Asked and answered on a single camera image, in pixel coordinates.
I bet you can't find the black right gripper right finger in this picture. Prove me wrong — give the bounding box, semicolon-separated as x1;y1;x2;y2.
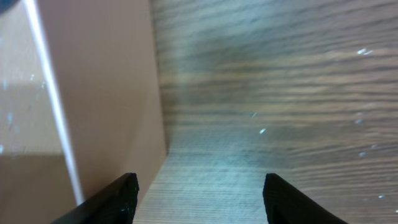
262;173;346;224

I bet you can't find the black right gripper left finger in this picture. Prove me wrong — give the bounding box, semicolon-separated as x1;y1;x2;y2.
52;173;139;224

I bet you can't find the white cardboard box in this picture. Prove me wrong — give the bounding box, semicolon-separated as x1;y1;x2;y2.
1;0;167;223

